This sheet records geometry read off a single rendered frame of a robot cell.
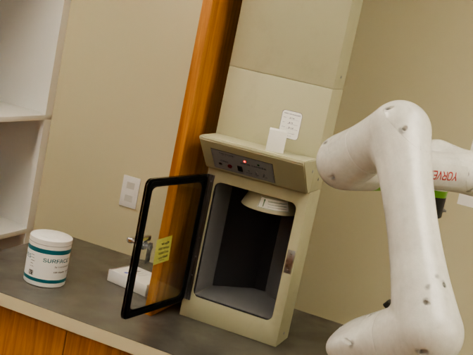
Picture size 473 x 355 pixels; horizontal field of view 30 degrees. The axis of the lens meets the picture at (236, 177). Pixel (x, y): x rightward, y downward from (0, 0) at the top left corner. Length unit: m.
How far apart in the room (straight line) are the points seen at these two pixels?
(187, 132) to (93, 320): 0.60
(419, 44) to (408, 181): 1.22
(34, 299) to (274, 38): 1.03
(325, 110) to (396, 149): 0.80
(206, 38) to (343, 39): 0.38
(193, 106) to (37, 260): 0.68
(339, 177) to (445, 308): 0.40
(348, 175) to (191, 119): 0.82
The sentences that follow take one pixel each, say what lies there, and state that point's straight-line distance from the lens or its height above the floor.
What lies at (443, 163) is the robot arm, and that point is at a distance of 2.06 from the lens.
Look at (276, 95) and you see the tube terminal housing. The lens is 2.53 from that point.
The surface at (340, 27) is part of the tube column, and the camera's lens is 2.48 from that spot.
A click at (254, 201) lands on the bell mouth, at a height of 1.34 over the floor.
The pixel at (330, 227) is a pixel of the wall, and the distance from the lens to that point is 2.96.
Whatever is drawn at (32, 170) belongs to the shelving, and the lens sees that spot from 3.40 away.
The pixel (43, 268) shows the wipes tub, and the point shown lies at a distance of 2.75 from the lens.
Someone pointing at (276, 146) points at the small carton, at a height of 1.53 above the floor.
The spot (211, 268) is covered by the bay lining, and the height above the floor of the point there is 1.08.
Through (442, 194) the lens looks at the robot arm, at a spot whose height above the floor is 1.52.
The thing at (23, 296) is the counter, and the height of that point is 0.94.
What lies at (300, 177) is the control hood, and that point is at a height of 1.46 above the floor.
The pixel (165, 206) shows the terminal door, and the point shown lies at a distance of 2.45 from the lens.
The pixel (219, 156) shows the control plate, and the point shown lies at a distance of 2.52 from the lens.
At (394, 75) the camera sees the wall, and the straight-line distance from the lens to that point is 2.88.
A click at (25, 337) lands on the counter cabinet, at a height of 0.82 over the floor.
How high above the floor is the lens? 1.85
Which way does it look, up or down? 10 degrees down
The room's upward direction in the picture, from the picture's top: 12 degrees clockwise
